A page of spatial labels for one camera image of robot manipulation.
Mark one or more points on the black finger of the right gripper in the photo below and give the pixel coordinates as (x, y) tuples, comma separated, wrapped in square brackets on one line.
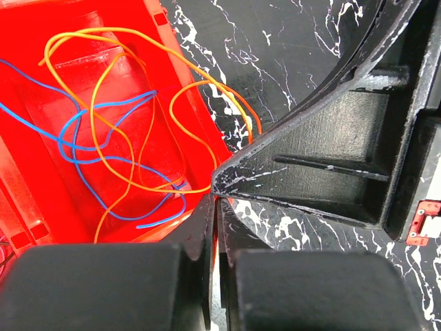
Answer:
[(363, 149)]

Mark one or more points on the red storage bin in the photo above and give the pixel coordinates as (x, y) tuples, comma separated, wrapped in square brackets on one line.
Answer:
[(104, 138), (16, 236)]

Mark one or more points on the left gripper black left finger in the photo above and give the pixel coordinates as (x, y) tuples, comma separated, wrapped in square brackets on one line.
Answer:
[(116, 286)]

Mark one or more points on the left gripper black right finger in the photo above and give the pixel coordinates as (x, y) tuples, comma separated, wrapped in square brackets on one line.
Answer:
[(264, 289)]

